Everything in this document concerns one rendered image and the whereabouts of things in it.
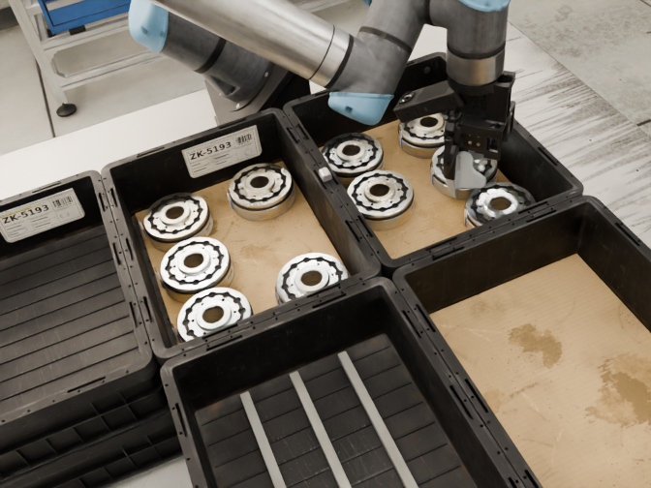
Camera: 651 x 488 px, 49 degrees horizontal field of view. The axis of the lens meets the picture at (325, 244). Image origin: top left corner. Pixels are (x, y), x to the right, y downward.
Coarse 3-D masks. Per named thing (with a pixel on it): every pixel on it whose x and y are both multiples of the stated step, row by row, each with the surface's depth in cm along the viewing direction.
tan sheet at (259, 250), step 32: (224, 192) 117; (224, 224) 112; (256, 224) 111; (288, 224) 111; (320, 224) 110; (160, 256) 109; (256, 256) 107; (288, 256) 106; (160, 288) 105; (256, 288) 102
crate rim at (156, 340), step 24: (240, 120) 113; (288, 120) 112; (168, 144) 111; (312, 168) 103; (120, 216) 101; (120, 240) 98; (360, 240) 93; (144, 288) 92; (336, 288) 88; (144, 312) 89; (264, 312) 87; (216, 336) 85
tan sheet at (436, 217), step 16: (384, 128) 124; (384, 144) 121; (384, 160) 118; (400, 160) 118; (416, 160) 117; (416, 176) 114; (416, 192) 112; (432, 192) 112; (416, 208) 110; (432, 208) 109; (448, 208) 109; (416, 224) 107; (432, 224) 107; (448, 224) 107; (384, 240) 106; (400, 240) 106; (416, 240) 105; (432, 240) 105; (400, 256) 103
